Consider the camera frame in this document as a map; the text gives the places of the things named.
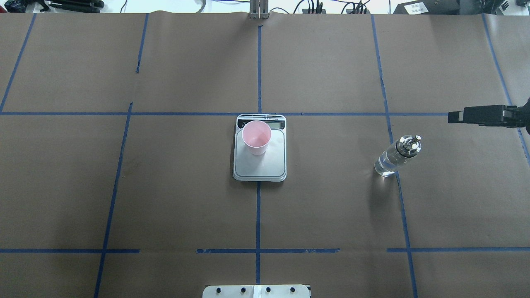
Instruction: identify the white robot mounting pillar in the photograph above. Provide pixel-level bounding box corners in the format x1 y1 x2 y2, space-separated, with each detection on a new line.
202 284 312 298

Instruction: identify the black box with label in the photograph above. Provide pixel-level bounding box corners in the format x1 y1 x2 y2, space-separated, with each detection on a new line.
392 0 487 15

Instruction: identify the black folded tripod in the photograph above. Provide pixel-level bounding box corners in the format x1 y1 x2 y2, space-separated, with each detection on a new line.
1 0 105 13

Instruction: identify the aluminium frame post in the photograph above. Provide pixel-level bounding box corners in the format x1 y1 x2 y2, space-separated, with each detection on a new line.
248 0 270 19

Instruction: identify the pink plastic cup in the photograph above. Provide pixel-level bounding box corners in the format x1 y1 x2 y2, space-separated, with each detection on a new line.
242 120 272 155

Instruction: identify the grey digital kitchen scale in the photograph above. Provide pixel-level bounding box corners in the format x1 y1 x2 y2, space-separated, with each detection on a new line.
233 114 287 182

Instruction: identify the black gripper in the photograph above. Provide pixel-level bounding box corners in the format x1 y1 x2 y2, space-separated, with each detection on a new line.
448 98 530 134

